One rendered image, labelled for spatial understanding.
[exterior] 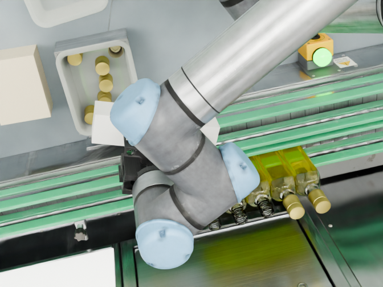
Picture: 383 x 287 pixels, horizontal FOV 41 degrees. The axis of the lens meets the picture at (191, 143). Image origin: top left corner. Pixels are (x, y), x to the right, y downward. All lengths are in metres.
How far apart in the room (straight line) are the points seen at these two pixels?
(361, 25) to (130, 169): 0.41
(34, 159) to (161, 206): 0.71
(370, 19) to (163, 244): 0.43
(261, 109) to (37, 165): 0.58
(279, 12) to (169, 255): 0.34
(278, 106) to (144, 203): 0.57
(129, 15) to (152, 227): 0.69
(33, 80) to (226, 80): 0.72
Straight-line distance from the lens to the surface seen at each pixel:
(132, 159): 0.85
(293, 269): 1.16
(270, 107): 1.21
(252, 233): 1.25
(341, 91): 1.26
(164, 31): 1.28
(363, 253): 1.25
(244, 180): 0.67
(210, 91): 0.60
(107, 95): 1.28
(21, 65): 1.23
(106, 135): 0.97
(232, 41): 0.60
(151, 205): 0.72
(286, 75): 1.32
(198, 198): 0.68
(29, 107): 1.28
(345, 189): 1.43
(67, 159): 1.32
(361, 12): 0.79
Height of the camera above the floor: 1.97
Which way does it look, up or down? 59 degrees down
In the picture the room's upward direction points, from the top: 162 degrees clockwise
